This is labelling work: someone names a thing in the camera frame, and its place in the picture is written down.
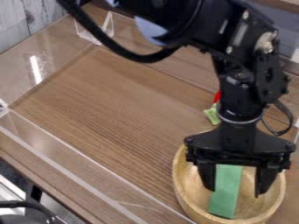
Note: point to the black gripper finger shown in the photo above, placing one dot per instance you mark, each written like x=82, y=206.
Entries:
x=208, y=171
x=265, y=179

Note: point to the green rectangular block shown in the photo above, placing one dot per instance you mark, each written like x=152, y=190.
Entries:
x=224, y=199

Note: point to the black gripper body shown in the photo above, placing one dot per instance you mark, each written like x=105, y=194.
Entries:
x=240, y=145

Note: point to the black table leg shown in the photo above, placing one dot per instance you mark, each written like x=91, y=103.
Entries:
x=37, y=193

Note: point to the brown wooden bowl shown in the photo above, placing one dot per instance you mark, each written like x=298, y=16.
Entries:
x=254, y=210

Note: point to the clear acrylic front panel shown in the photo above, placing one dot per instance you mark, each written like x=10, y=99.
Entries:
x=87, y=188

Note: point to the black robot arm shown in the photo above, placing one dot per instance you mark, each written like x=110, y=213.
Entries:
x=240, y=37

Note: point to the clear acrylic corner bracket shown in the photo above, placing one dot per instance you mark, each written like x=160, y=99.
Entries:
x=90, y=25

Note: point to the red plush strawberry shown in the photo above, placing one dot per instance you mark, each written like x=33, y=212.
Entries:
x=212, y=113

